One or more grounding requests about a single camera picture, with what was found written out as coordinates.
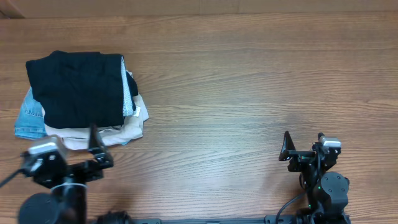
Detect black cloth garment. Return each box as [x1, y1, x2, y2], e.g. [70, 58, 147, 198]
[25, 51, 138, 129]

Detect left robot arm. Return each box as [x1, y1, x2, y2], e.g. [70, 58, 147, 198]
[17, 124, 114, 224]

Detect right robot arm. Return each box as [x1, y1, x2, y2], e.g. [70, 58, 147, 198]
[274, 131, 351, 224]

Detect beige folded trousers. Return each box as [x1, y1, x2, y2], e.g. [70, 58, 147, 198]
[42, 70, 149, 151]

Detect blue folded jeans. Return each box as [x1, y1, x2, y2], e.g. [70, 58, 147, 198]
[14, 88, 47, 140]

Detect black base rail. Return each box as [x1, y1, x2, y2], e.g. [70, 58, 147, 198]
[132, 215, 352, 224]

